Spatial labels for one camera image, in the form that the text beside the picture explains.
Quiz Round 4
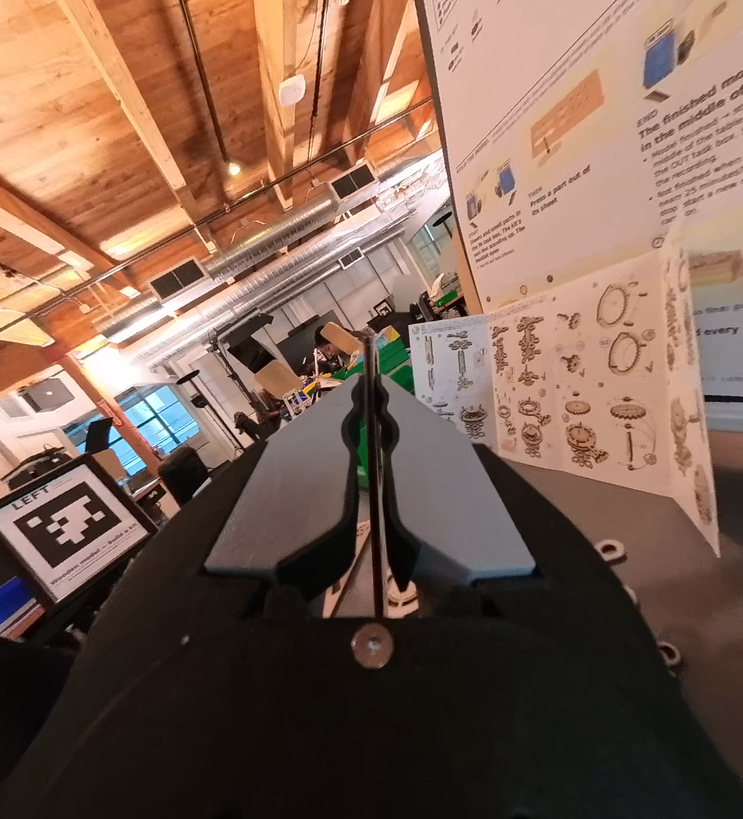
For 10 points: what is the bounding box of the pale plywood panel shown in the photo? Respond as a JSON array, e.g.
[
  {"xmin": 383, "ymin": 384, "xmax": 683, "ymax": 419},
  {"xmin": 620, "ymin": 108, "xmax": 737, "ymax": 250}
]
[{"xmin": 255, "ymin": 360, "xmax": 303, "ymax": 412}]

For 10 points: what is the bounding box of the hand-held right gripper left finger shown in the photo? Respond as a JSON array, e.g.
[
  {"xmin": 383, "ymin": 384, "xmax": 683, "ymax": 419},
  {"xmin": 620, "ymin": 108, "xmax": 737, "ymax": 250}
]
[{"xmin": 205, "ymin": 374, "xmax": 373, "ymax": 600}]

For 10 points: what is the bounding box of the wooden sheet with wheel part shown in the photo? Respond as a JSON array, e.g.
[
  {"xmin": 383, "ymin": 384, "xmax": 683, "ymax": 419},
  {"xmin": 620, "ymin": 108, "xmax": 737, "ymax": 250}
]
[{"xmin": 362, "ymin": 331, "xmax": 389, "ymax": 620}]

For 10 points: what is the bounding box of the green plastic bin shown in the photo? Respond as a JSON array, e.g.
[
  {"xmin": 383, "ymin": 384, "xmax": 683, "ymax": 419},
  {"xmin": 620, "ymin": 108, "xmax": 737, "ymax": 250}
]
[{"xmin": 333, "ymin": 333, "xmax": 412, "ymax": 489}]

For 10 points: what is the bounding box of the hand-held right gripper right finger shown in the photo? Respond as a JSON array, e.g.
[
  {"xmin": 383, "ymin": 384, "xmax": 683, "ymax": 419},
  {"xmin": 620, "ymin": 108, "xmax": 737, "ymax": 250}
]
[{"xmin": 373, "ymin": 376, "xmax": 536, "ymax": 587}]

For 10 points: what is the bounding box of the person's black clothing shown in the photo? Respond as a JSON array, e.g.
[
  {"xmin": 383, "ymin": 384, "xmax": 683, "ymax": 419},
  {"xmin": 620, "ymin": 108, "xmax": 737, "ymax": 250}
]
[{"xmin": 0, "ymin": 626, "xmax": 91, "ymax": 819}]

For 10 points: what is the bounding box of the black wall speaker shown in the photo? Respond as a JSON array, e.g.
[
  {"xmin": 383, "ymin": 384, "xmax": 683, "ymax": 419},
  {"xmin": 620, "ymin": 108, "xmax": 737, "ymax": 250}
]
[{"xmin": 21, "ymin": 377, "xmax": 76, "ymax": 414}]

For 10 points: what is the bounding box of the framed black-white marker sign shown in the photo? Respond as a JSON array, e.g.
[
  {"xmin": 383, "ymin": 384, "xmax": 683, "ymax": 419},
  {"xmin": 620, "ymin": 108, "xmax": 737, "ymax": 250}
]
[{"xmin": 0, "ymin": 453, "xmax": 159, "ymax": 610}]

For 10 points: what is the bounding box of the white instruction poster board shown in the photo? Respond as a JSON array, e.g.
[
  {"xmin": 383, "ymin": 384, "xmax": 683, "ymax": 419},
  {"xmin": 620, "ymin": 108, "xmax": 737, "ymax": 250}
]
[{"xmin": 415, "ymin": 0, "xmax": 743, "ymax": 316}]

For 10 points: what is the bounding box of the silver ceiling air duct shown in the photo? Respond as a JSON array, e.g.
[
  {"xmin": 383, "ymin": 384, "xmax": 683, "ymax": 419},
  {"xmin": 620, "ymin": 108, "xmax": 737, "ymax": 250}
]
[{"xmin": 98, "ymin": 186, "xmax": 414, "ymax": 369}]

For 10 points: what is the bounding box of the window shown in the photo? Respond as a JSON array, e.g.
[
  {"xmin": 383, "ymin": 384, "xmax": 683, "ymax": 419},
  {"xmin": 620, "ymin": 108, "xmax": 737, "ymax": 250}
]
[{"xmin": 63, "ymin": 383, "xmax": 182, "ymax": 479}]

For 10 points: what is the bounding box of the folded assembly instruction booklet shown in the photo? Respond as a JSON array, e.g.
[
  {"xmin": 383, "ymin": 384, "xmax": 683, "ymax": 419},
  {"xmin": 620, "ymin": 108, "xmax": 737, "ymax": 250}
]
[{"xmin": 408, "ymin": 238, "xmax": 722, "ymax": 559}]

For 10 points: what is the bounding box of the white ceiling air vent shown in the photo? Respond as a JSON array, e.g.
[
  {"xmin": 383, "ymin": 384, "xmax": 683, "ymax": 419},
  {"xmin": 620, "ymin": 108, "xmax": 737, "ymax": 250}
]
[
  {"xmin": 148, "ymin": 256, "xmax": 207, "ymax": 303},
  {"xmin": 327, "ymin": 163, "xmax": 377, "ymax": 202}
]

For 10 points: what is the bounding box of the black office chair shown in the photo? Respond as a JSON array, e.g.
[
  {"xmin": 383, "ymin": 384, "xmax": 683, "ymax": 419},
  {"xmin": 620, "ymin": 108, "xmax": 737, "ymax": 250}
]
[{"xmin": 157, "ymin": 444, "xmax": 211, "ymax": 508}]

